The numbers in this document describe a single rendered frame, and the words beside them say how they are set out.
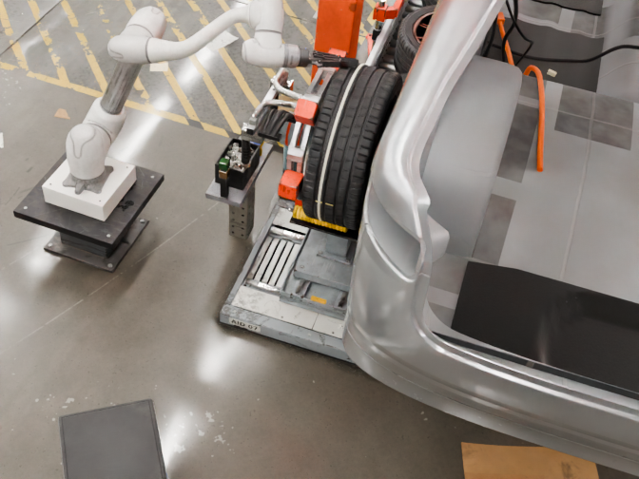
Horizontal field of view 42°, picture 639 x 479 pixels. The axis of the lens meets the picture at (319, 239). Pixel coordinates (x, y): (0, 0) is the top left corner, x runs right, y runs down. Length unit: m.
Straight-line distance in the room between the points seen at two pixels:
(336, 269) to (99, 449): 1.34
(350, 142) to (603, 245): 0.99
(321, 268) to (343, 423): 0.70
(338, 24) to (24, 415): 2.07
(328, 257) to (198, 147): 1.21
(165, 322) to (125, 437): 0.85
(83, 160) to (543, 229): 1.96
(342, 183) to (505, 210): 0.61
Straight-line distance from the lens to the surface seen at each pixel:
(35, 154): 4.75
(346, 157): 3.14
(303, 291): 3.79
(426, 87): 2.40
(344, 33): 3.64
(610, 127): 3.59
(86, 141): 3.78
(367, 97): 3.20
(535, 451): 3.72
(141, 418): 3.22
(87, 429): 3.22
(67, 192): 3.93
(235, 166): 3.74
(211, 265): 4.09
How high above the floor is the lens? 3.09
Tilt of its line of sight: 47 degrees down
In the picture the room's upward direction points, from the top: 7 degrees clockwise
